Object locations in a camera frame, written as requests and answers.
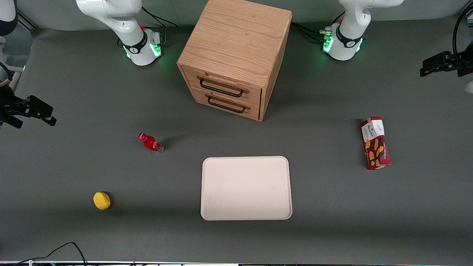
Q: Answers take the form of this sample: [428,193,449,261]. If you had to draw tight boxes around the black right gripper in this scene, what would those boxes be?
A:
[0,86,57,129]

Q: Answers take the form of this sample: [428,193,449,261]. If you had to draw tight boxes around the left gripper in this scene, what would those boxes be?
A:
[420,52,473,78]

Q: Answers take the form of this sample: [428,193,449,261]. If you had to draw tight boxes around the red cookie box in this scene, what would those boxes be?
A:
[360,116,392,170]

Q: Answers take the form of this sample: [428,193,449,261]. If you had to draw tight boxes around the beige rectangular tray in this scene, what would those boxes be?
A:
[201,156,293,221]

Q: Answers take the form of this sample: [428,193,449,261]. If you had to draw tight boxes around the yellow lemon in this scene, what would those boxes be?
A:
[93,191,111,211]

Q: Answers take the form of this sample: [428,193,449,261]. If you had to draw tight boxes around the small red soda bottle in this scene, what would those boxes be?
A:
[138,132,164,154]

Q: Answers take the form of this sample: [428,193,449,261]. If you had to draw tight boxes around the wide wooden drawer front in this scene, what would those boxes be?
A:
[182,66,263,108]

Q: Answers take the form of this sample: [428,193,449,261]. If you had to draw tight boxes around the narrow wooden drawer front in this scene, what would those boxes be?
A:
[190,87,261,121]

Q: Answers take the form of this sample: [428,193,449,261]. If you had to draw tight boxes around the wooden two-drawer cabinet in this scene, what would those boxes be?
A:
[177,0,293,122]

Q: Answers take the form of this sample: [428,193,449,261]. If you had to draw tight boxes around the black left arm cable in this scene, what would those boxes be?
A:
[452,4,473,69]

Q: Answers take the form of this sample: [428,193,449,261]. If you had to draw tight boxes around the black left base cable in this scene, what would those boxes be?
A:
[291,21,326,43]

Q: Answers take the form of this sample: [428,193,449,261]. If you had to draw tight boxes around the black base cable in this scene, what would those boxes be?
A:
[142,7,178,28]
[291,21,326,43]

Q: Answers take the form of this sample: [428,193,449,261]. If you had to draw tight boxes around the black table edge cable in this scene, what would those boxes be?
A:
[14,242,88,266]

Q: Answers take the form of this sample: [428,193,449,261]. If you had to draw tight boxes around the black right base cable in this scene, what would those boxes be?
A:
[142,7,178,28]

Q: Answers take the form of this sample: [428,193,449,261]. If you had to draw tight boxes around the long black drawer handle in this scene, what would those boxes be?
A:
[197,76,249,98]

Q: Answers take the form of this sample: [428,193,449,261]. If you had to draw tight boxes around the short black drawer handle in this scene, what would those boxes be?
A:
[205,93,251,113]

